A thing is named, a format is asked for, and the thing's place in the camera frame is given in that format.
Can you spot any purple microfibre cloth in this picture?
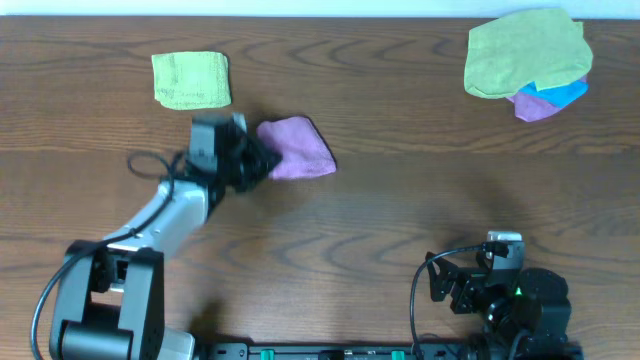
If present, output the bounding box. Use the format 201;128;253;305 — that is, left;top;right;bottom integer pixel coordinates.
257;116;337;180

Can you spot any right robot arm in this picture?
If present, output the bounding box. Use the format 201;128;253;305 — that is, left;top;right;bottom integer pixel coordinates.
426;251;584;360

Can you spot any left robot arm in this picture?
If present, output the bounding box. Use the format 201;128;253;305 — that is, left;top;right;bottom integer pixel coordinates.
34;124;282;360

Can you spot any folded light green cloth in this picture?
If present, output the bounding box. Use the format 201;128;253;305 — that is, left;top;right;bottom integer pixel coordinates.
151;51;232;111

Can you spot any blue cloth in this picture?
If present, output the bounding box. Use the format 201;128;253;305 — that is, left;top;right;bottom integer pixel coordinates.
519;80;589;108

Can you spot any unfolded green cloth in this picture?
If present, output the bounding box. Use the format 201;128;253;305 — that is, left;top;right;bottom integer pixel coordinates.
463;8;593;99

